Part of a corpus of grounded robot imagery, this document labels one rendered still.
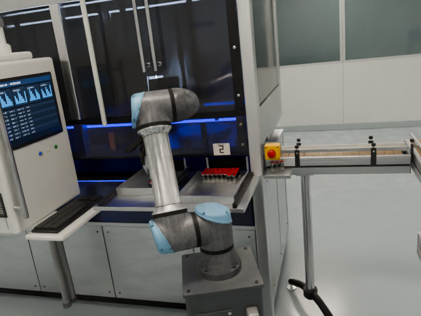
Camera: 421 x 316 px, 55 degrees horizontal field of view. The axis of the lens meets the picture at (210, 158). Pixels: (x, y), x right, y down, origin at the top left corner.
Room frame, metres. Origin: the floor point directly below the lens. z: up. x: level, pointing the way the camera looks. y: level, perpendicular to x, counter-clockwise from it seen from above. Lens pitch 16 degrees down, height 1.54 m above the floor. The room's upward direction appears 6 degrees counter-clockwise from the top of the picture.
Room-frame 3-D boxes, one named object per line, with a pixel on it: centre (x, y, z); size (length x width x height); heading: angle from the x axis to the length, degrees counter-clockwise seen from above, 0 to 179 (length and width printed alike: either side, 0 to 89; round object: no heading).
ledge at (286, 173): (1.92, -0.33, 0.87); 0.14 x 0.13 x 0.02; 163
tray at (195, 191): (1.76, -0.01, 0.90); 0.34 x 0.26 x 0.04; 163
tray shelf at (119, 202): (1.83, 0.15, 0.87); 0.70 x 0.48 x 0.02; 73
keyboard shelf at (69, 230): (1.84, 0.73, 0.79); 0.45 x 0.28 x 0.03; 162
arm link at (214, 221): (1.22, 0.02, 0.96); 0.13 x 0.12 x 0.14; 102
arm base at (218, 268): (1.22, 0.01, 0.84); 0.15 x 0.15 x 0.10
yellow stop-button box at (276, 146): (1.88, -0.31, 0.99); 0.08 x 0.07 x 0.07; 163
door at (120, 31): (2.10, 0.45, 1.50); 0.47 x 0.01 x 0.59; 73
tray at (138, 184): (1.95, 0.29, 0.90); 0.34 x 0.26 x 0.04; 163
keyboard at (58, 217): (1.83, 0.71, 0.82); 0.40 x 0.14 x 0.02; 162
